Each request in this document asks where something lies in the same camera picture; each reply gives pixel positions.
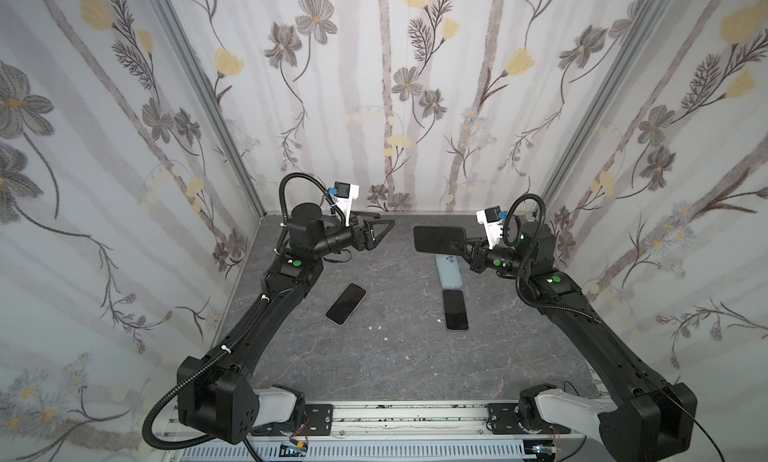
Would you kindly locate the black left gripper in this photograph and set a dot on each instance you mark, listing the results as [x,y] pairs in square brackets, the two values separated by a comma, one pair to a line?
[365,234]

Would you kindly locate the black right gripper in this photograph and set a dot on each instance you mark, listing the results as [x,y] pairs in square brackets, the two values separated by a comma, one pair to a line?
[475,253]

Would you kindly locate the light blue phone case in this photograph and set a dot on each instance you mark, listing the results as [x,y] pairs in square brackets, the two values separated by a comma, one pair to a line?
[449,272]

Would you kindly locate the black phone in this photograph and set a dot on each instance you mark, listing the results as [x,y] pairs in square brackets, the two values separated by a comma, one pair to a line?
[438,239]

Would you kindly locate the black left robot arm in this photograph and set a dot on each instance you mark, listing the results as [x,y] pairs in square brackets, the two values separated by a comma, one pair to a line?
[214,395]

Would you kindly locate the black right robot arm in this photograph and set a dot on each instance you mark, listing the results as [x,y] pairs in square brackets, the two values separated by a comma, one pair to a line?
[529,261]

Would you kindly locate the phone in pink case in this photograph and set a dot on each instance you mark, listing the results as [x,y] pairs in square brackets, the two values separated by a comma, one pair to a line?
[345,304]

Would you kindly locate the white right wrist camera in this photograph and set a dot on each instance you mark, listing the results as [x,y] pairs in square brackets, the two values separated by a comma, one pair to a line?
[492,219]

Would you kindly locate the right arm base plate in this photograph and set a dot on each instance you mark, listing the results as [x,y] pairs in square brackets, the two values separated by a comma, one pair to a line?
[502,419]

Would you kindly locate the aluminium front rail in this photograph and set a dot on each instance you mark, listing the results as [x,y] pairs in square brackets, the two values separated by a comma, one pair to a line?
[408,420]

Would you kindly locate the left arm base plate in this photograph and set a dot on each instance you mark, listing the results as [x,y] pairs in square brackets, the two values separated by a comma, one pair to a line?
[318,420]

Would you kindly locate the white slotted cable duct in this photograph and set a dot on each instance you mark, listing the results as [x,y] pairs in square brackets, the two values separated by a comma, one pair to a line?
[397,450]

